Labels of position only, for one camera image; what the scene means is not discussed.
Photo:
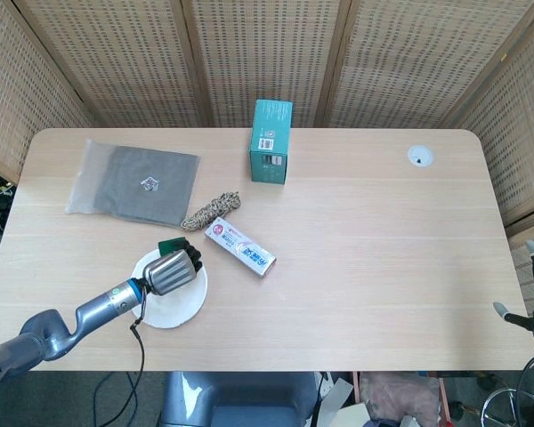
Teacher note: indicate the green sponge block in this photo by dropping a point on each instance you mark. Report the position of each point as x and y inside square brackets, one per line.
[171, 244]

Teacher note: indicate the woven bamboo folding screen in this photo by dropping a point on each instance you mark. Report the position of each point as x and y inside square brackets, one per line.
[138, 58]

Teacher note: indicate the cardboard piece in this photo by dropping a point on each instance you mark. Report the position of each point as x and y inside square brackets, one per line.
[338, 400]

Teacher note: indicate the grey cloth in clear bag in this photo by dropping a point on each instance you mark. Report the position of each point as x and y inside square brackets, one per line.
[147, 187]

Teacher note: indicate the grey robot torso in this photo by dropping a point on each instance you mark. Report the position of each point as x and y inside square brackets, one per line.
[236, 400]

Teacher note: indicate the white stained plate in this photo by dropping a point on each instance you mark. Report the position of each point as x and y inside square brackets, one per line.
[178, 307]

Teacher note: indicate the teal cardboard box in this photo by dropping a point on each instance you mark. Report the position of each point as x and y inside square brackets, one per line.
[269, 147]

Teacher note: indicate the chrome stool base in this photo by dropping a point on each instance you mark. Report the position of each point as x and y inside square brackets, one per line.
[509, 407]

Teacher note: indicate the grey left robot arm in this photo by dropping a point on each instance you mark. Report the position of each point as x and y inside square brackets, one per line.
[102, 307]

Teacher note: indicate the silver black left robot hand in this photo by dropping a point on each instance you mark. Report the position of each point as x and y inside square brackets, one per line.
[171, 273]

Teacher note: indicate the white pink toothpaste box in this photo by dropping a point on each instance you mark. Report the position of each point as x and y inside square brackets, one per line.
[242, 249]

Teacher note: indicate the pink plastic bag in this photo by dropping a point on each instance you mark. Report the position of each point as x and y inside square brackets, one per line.
[400, 396]

